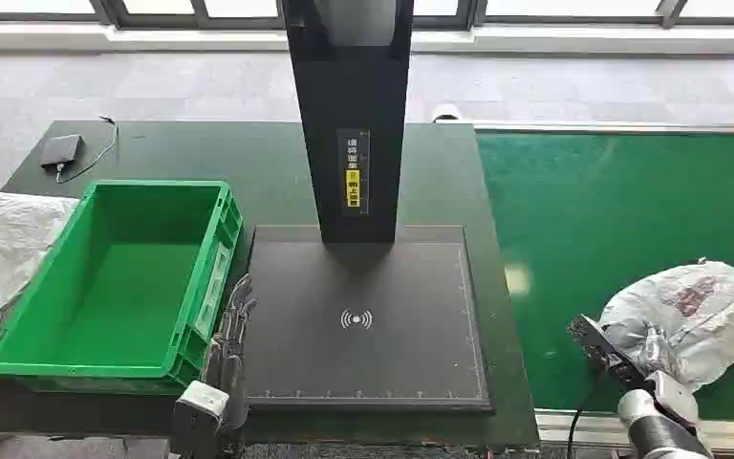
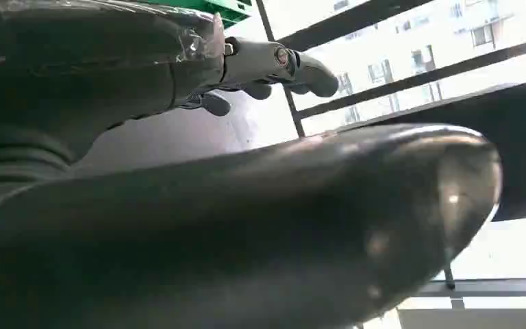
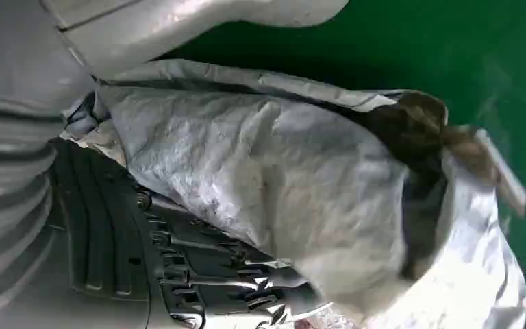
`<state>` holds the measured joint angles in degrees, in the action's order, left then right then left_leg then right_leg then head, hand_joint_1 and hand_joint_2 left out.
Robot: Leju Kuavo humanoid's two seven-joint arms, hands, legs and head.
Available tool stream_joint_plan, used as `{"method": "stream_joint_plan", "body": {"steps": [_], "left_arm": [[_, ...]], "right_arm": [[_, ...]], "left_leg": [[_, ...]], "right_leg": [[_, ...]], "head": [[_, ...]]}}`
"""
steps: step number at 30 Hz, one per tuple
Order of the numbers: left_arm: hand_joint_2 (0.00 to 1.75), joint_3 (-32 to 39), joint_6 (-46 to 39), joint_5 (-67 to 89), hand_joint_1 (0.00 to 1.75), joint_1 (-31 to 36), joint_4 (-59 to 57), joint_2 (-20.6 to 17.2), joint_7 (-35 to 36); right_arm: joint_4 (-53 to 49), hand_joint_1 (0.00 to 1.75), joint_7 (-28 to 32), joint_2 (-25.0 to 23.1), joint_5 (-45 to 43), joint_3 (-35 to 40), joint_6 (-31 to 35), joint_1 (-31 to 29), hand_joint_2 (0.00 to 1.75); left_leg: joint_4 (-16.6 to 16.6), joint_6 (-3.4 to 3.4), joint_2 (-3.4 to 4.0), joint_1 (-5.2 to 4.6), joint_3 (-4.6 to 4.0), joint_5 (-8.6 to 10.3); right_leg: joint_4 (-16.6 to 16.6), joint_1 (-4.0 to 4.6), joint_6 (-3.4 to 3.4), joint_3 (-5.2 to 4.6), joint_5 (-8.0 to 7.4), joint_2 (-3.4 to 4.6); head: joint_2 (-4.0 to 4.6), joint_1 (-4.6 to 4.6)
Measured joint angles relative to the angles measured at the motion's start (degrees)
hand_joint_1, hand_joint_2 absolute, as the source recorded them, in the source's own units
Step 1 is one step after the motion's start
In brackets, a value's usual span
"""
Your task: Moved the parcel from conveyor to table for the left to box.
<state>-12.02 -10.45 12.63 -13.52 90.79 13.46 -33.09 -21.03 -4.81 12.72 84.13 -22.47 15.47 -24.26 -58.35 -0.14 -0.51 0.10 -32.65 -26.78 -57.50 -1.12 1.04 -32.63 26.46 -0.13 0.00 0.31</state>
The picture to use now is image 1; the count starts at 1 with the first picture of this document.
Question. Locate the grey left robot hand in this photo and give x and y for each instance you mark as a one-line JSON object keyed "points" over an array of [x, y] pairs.
{"points": [[234, 342]]}

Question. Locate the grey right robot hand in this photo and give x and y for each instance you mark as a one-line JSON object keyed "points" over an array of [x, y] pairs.
{"points": [[604, 355]]}

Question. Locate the grey plastic mailer parcel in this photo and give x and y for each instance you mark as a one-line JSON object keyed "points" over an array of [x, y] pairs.
{"points": [[709, 329]]}

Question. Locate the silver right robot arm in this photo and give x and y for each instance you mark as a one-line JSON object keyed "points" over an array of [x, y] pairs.
{"points": [[655, 431]]}

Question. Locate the green plastic crate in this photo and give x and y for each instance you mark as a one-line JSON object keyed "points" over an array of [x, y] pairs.
{"points": [[120, 298]]}

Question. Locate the green conveyor belt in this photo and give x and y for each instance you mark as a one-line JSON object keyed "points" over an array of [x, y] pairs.
{"points": [[595, 215]]}

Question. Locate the yellow and black column label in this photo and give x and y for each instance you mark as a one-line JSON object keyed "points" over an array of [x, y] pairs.
{"points": [[354, 174]]}

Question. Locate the white crinkled plastic bag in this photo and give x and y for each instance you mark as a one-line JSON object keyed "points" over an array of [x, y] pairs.
{"points": [[6, 253]]}

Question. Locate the black scanner column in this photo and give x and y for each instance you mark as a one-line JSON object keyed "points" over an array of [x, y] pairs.
{"points": [[351, 126]]}

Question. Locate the small black power bank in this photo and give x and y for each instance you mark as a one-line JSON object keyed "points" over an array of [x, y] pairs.
{"points": [[61, 151]]}

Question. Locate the white round fixture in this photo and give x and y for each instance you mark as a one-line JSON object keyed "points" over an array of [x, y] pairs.
{"points": [[446, 113]]}

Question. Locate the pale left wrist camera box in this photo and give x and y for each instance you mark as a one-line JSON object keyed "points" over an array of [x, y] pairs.
{"points": [[199, 405]]}

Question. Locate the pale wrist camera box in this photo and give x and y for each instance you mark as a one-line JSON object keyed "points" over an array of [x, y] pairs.
{"points": [[674, 396], [199, 405]]}

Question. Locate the aluminium conveyor frame rail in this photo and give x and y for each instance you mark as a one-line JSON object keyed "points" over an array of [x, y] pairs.
{"points": [[588, 427]]}

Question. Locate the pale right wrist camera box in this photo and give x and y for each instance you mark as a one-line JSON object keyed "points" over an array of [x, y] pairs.
{"points": [[674, 396]]}

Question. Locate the black scanner base plate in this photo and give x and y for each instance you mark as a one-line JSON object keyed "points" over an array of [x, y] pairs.
{"points": [[367, 342]]}

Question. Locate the dark window frame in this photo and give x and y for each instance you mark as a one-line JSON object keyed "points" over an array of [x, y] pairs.
{"points": [[152, 16]]}

